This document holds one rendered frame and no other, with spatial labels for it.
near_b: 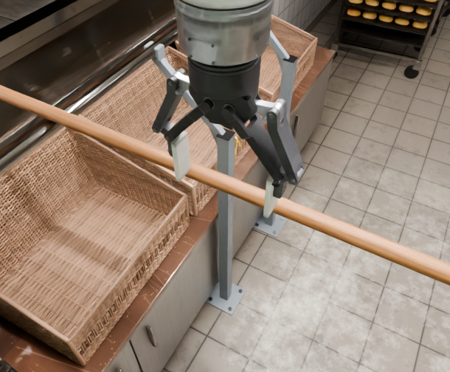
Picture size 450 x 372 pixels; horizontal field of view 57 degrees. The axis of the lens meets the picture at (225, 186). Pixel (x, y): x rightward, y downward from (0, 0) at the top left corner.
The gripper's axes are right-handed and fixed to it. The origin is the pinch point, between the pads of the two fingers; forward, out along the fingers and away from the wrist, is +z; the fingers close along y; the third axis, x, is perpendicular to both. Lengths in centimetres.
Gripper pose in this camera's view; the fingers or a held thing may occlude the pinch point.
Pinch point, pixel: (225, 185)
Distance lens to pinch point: 56.4
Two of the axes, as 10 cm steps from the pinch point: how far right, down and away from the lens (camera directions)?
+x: 4.8, -6.4, 5.9
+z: 0.0, 6.8, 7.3
